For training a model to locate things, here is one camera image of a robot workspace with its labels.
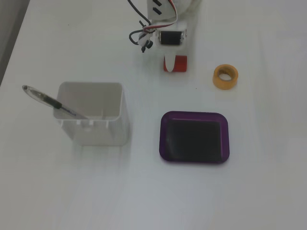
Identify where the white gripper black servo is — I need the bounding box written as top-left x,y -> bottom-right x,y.
154,21 -> 188,73

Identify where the red cube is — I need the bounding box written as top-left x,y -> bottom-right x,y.
163,55 -> 188,73

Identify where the yellow tape roll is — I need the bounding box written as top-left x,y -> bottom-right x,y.
212,64 -> 239,91

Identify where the white plastic container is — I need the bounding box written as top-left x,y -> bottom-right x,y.
53,81 -> 131,147

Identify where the purple rectangular tray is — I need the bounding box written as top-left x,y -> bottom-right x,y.
159,111 -> 231,165

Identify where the clear black ballpoint pen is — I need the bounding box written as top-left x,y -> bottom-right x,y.
22,84 -> 88,120

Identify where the red and white wire bundle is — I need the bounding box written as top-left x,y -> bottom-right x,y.
140,0 -> 179,36

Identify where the black cable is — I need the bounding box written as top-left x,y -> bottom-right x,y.
127,0 -> 154,53

